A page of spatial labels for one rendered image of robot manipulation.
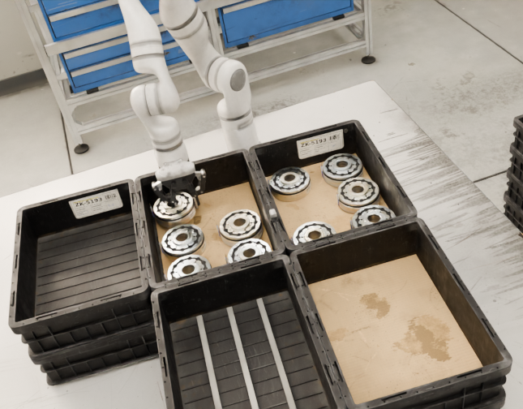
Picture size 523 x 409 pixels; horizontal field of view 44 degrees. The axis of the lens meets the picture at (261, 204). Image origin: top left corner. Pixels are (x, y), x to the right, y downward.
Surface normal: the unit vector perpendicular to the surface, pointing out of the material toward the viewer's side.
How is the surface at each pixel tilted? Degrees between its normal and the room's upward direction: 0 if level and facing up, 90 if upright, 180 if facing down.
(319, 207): 0
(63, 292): 0
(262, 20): 90
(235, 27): 90
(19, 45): 90
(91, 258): 0
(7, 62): 90
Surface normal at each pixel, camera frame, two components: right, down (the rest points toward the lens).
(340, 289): -0.15, -0.73
